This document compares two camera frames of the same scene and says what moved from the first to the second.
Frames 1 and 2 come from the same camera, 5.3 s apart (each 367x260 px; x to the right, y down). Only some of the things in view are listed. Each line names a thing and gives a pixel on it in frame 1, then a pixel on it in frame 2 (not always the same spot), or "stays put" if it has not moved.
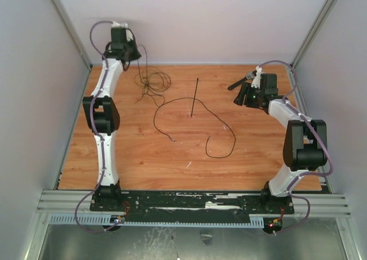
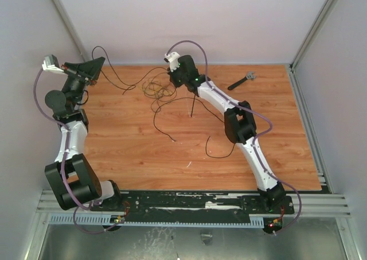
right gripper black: (245, 93) to (178, 80)
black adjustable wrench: (249, 76) stays put
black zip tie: (195, 93) stays put
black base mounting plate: (190, 206) stays put
